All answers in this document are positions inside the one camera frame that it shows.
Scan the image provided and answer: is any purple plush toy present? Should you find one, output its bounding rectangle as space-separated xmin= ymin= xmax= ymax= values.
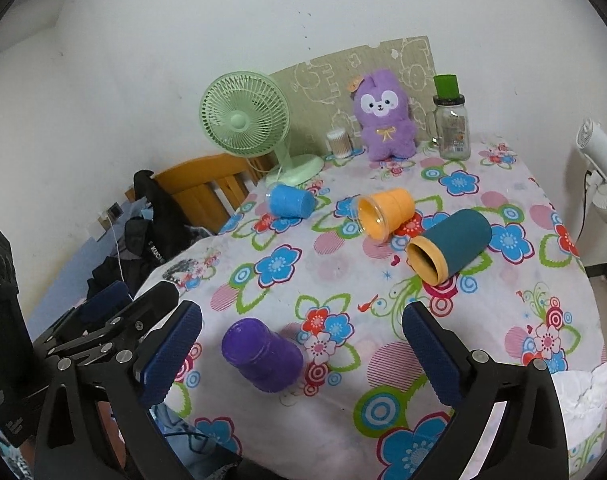
xmin=352 ymin=72 xmax=418 ymax=162

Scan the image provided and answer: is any purple cup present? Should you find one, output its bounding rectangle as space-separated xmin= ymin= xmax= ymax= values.
xmin=222 ymin=318 xmax=305 ymax=394

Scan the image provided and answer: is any floral tablecloth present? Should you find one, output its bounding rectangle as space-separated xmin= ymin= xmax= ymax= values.
xmin=133 ymin=132 xmax=607 ymax=480

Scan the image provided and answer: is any cotton swab container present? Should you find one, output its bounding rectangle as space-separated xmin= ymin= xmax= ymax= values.
xmin=326 ymin=129 xmax=355 ymax=157

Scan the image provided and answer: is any blue cup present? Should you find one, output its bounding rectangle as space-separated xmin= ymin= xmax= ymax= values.
xmin=267 ymin=183 xmax=317 ymax=219

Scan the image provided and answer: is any glass bottle with green lid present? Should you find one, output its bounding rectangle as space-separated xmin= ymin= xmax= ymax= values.
xmin=426 ymin=74 xmax=472 ymax=161

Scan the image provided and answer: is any beige cartoon cardboard panel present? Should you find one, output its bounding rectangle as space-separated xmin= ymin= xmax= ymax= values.
xmin=269 ymin=36 xmax=439 ymax=157

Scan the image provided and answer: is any black fan cable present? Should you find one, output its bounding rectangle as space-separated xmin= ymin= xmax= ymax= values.
xmin=580 ymin=169 xmax=593 ymax=242

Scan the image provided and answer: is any blue cable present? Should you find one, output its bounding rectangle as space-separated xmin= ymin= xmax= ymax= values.
xmin=156 ymin=409 xmax=220 ymax=455

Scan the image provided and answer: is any teal cup with orange rim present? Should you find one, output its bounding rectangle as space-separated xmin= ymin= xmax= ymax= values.
xmin=407 ymin=208 xmax=492 ymax=286

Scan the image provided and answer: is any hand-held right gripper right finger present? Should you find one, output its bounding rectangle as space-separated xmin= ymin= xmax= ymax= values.
xmin=402 ymin=302 xmax=570 ymax=480

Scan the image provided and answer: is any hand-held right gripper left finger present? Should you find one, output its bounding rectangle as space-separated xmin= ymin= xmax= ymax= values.
xmin=33 ymin=300 xmax=204 ymax=480

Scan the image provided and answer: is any crumpled white paper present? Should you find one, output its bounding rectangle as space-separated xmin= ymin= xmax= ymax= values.
xmin=552 ymin=362 xmax=607 ymax=462

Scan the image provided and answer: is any white clip fan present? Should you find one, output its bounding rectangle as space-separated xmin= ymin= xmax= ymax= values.
xmin=576 ymin=119 xmax=607 ymax=242

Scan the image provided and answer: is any green desk fan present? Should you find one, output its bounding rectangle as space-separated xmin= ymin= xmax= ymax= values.
xmin=199 ymin=72 xmax=325 ymax=187

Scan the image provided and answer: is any black jacket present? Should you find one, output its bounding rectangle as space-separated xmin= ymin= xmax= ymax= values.
xmin=86 ymin=170 xmax=210 ymax=307

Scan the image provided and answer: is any wooden chair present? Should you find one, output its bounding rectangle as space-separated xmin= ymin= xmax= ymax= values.
xmin=152 ymin=152 xmax=280 ymax=237

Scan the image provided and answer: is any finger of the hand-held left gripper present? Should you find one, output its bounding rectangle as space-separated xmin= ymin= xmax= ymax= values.
xmin=33 ymin=280 xmax=130 ymax=350
xmin=48 ymin=282 xmax=180 ymax=359

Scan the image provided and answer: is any white cable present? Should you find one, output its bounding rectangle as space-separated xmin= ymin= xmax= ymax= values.
xmin=110 ymin=215 xmax=125 ymax=288

